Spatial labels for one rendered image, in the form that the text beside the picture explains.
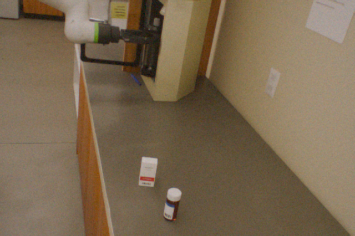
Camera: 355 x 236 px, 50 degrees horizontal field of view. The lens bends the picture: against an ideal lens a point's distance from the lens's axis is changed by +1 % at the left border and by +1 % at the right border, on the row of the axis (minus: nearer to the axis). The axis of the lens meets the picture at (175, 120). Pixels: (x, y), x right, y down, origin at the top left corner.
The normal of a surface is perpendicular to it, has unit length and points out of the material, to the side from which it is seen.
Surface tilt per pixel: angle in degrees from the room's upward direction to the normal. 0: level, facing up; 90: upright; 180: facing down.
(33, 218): 0
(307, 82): 90
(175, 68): 90
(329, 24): 90
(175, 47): 90
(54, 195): 0
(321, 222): 0
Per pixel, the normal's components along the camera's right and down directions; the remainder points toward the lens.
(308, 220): 0.16, -0.88
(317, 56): -0.95, -0.01
